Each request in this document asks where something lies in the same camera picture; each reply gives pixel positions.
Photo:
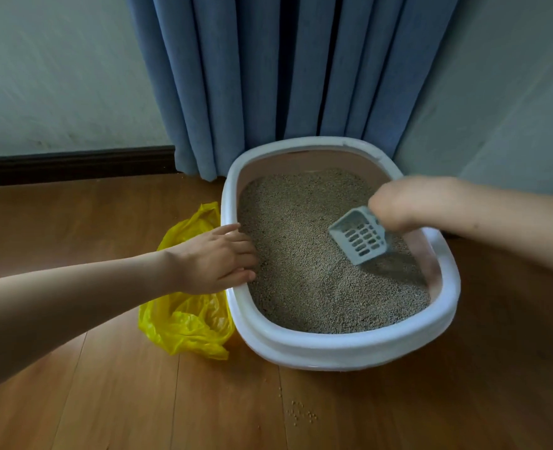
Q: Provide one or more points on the person's right hand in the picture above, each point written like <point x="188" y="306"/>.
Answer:
<point x="412" y="201"/>

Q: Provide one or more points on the person's left hand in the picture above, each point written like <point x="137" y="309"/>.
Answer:
<point x="211" y="262"/>

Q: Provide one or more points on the yellow plastic bag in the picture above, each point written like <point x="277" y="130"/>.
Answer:
<point x="187" y="323"/>

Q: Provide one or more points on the light blue litter scoop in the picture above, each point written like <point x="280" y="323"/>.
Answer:
<point x="339" y="229"/>

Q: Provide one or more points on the grey cat litter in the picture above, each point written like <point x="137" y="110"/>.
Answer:
<point x="300" y="257"/>

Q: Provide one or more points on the white oval litter box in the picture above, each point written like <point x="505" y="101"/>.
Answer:
<point x="328" y="349"/>

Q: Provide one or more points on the person's right forearm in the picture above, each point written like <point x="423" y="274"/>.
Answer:
<point x="515" y="224"/>

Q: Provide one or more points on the person's left forearm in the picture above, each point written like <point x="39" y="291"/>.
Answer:
<point x="70" y="314"/>

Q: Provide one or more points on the blue curtain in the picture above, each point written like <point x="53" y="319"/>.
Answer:
<point x="281" y="65"/>

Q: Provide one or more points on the dark wall baseboard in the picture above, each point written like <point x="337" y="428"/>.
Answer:
<point x="70" y="166"/>

